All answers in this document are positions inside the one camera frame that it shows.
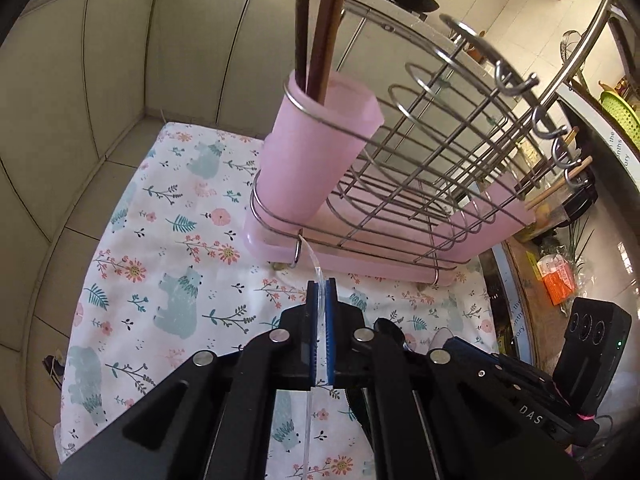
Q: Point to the orange packet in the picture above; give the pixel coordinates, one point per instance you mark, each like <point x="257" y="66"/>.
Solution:
<point x="557" y="280"/>

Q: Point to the brown wooden chopstick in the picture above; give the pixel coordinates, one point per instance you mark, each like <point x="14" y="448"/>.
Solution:
<point x="332" y="35"/>

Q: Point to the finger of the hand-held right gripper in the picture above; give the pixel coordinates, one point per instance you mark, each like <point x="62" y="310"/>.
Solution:
<point x="475" y="360"/>

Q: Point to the metal strainer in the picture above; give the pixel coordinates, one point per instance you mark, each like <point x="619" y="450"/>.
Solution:
<point x="572" y="47"/>

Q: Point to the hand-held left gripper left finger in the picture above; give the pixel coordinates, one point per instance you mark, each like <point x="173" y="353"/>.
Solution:
<point x="312" y="332"/>

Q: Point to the green plastic basket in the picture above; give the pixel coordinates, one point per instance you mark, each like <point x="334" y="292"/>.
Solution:
<point x="622" y="115"/>

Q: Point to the pink utensil cup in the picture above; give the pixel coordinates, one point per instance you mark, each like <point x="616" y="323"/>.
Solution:
<point x="310" y="160"/>

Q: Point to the green plant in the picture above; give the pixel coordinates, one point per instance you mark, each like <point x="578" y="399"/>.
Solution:
<point x="575" y="240"/>

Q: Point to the floral printed cloth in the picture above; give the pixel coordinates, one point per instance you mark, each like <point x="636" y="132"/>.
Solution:
<point x="165" y="240"/>

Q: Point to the pink drain tray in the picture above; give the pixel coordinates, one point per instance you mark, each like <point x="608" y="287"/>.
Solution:
<point x="350" y="260"/>

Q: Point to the clear plastic utensil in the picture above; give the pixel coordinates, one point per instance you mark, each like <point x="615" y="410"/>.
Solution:
<point x="316" y="267"/>

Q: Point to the black spoon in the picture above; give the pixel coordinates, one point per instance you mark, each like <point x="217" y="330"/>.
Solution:
<point x="389" y="331"/>

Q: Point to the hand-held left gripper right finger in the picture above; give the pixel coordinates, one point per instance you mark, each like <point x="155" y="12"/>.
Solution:
<point x="329" y="332"/>

